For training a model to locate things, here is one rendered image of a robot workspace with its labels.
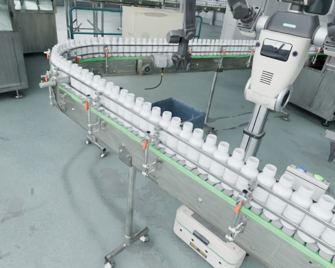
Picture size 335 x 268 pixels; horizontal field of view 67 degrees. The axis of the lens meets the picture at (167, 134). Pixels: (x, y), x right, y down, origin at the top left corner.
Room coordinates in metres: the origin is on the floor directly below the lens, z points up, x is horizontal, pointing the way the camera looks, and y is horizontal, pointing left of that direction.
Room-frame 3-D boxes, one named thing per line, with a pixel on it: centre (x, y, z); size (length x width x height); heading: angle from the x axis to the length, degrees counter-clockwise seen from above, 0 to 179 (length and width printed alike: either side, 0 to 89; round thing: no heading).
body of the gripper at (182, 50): (1.50, -0.02, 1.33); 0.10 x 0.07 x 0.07; 139
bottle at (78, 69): (1.43, 0.56, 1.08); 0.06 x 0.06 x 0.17
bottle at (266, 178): (0.69, -0.35, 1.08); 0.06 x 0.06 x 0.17
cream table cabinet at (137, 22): (5.40, 0.57, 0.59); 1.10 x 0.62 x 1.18; 122
